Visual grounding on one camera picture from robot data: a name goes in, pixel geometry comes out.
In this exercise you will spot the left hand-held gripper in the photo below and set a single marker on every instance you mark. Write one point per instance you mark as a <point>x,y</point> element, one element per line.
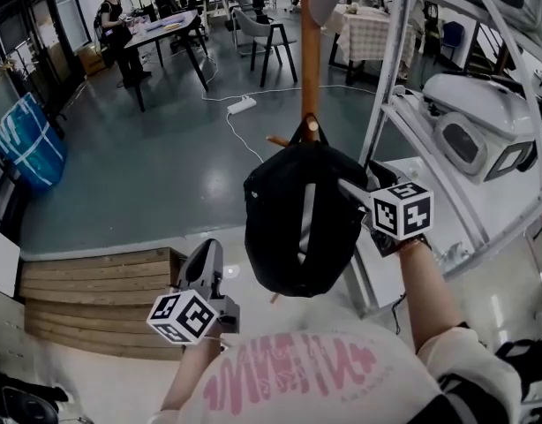
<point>187,316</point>

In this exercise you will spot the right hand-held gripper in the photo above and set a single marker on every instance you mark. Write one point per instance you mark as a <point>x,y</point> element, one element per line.
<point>401,212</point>

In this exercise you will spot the black bag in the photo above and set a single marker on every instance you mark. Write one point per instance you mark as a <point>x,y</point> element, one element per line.
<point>280,201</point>

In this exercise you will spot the wooden coat rack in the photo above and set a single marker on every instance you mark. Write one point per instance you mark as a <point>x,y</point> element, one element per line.
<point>311,60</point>

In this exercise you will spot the person's right forearm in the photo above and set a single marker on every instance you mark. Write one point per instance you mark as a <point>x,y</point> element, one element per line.
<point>425,294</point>

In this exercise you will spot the person's left forearm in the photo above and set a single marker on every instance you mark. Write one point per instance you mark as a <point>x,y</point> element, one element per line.
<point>189,378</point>

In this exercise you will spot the wooden plank platform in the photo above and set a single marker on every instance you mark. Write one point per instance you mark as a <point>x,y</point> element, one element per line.
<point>99,298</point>

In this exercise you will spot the white power strip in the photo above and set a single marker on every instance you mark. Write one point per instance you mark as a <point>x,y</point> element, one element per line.
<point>241,105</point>

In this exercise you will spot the white moulded shell housing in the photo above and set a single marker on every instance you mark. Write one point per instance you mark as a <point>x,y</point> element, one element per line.
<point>478,108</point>

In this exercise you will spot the white shirt with pink print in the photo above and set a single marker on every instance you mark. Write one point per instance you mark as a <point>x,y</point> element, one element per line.
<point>319,369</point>

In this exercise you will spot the table with checked cloth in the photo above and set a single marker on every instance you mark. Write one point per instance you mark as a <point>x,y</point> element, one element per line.
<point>372,33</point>

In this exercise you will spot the blue chair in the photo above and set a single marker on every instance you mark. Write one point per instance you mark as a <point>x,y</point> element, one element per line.
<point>452,38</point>

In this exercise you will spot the grey chair with black legs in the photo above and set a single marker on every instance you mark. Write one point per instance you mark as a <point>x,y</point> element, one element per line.
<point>262,29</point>

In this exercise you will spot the white board panel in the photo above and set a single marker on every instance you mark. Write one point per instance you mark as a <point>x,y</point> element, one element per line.
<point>2,259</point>

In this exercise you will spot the blue wrapped bundle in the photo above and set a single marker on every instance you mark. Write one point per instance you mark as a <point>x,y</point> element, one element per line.
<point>28,144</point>

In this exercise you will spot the cardboard box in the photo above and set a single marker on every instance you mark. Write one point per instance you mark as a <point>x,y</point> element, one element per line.
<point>93,60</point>

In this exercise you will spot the dark work table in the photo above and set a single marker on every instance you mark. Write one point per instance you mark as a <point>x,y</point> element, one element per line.
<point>165,27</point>

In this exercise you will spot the black glass door cabinet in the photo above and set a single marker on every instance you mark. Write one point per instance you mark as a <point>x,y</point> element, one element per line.
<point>37,38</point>

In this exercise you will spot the white metal frame rack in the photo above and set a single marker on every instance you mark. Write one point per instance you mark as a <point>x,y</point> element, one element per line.
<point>388,86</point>

